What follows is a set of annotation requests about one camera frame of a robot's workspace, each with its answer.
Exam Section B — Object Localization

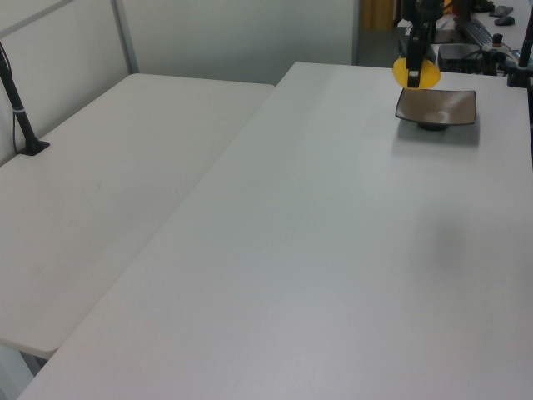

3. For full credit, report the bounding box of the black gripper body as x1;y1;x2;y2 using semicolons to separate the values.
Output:
402;0;443;28

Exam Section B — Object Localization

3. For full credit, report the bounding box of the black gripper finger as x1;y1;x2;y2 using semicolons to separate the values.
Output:
423;22;437;63
406;24;424;89

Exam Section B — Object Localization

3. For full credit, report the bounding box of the yellow potato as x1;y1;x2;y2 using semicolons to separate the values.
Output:
391;57;442;90

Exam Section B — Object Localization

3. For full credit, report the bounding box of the square brown ceramic plate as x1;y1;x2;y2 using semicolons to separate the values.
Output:
393;87;478;133

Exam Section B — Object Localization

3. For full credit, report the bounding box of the black equipment box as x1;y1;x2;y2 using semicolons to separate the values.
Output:
436;42;497;75

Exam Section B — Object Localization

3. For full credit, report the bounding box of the black keyboard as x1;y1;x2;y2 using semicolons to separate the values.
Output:
456;16;496;45

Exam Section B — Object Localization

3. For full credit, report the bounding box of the yellow panel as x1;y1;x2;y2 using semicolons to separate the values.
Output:
360;0;395;31

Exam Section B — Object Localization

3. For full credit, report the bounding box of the black pole with base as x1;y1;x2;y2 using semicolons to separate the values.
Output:
0;40;52;158

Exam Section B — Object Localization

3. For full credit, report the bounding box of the black camera stand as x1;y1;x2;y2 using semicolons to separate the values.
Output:
502;0;533;88

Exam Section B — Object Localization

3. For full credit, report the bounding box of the grey metal partition corner post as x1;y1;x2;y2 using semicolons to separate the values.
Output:
110;0;141;77

